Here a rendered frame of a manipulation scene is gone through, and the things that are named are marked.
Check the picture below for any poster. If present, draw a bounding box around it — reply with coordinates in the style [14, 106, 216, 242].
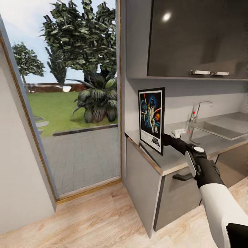
[138, 87, 165, 156]

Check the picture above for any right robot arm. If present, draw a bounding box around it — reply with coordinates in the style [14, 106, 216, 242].
[161, 128, 248, 248]

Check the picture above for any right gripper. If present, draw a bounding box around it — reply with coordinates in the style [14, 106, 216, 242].
[161, 134, 184, 150]

